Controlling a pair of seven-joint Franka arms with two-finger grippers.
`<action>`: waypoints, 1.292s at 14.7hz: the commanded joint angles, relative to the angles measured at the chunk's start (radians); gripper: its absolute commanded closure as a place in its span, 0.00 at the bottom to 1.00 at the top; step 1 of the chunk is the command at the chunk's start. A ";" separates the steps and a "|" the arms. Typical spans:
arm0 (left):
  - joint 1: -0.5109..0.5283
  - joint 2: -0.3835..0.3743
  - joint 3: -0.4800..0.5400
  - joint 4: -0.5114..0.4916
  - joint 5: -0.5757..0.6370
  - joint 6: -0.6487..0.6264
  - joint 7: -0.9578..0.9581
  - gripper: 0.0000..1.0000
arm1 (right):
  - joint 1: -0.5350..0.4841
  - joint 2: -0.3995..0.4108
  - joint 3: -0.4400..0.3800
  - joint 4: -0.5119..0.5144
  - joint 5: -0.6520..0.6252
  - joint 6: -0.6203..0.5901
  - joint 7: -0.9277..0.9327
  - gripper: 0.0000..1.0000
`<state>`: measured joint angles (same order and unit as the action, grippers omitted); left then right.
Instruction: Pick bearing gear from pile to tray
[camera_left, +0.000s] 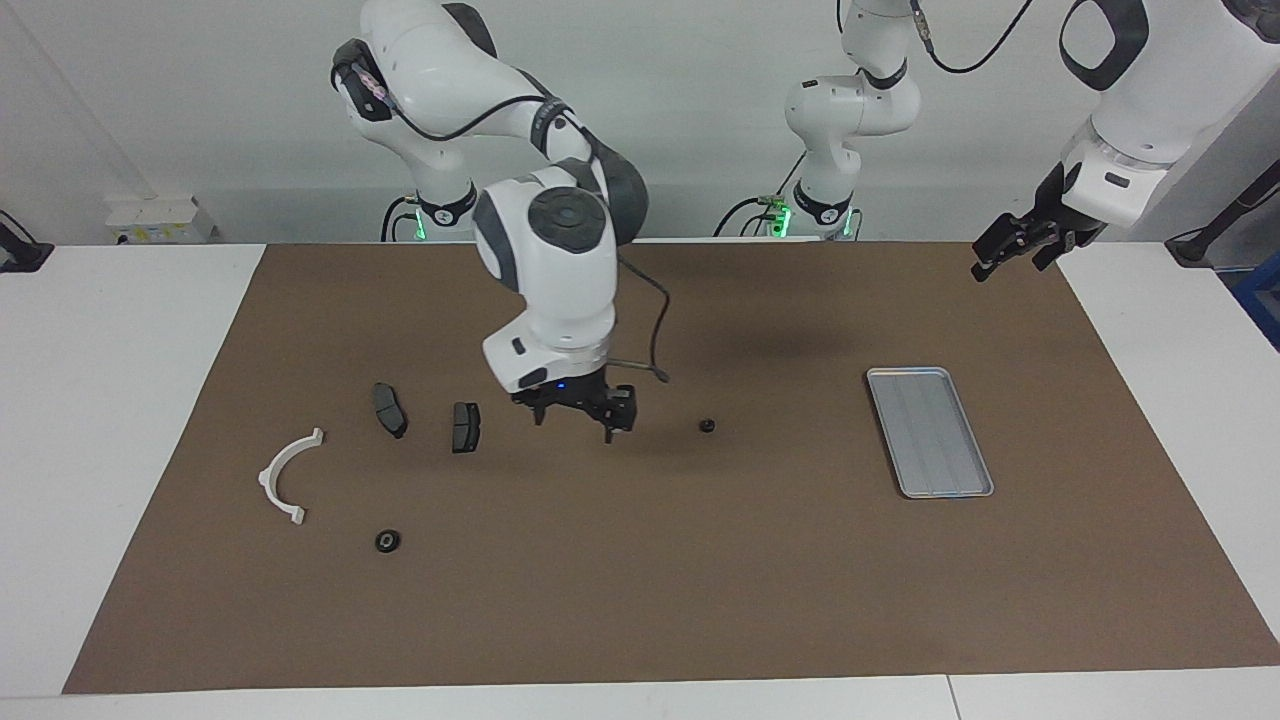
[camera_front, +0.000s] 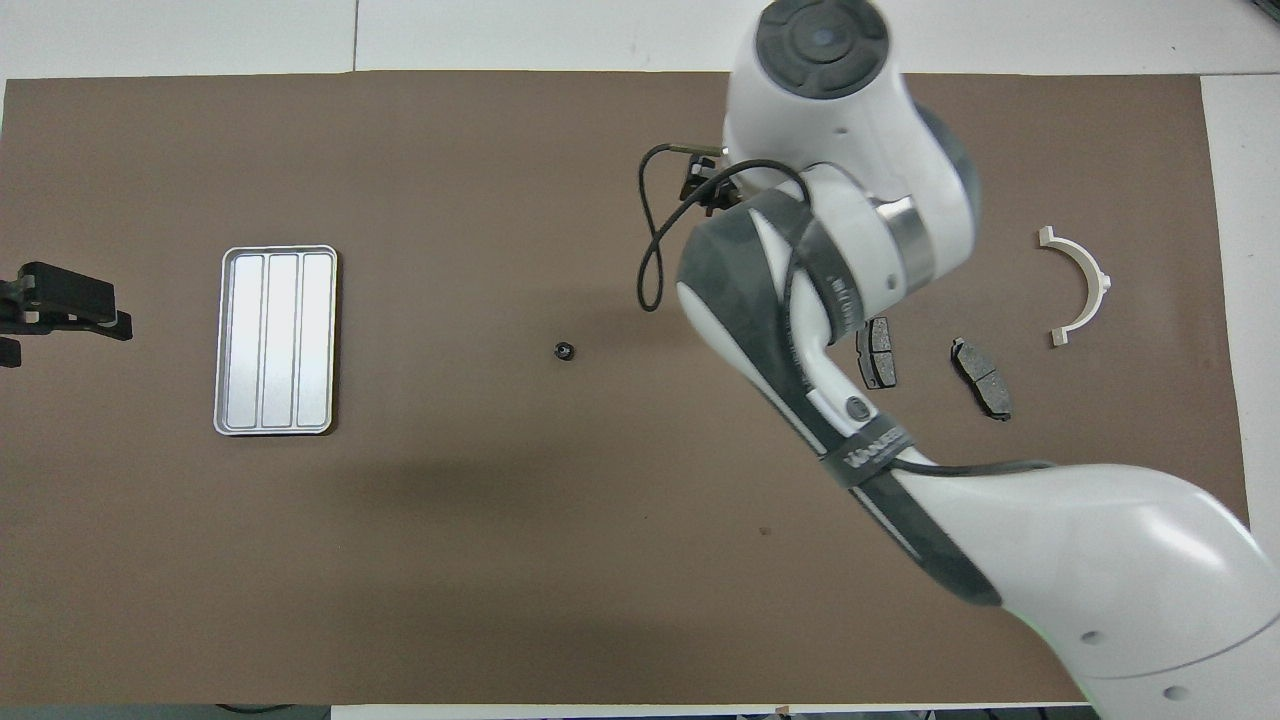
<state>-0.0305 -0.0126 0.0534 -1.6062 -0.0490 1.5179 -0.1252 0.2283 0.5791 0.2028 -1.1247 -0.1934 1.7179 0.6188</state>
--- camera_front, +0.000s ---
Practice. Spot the short dark brake pad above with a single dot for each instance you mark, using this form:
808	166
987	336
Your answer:
880	355

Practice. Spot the silver metal tray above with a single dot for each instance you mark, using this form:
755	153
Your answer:
280	340

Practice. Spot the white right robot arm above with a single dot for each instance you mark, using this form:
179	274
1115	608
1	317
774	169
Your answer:
1100	560

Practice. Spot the brown table mat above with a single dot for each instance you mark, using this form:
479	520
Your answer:
400	500

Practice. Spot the white semicircular bracket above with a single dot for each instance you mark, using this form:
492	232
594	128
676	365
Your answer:
1094	280

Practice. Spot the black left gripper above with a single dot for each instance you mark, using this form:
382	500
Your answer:
70	290

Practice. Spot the small black bearing gear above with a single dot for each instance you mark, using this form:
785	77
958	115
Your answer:
565	351

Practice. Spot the long dark brake pad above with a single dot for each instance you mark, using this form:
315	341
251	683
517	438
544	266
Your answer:
982	380

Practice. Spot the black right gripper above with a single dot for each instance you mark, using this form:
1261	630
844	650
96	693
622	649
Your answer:
705	190

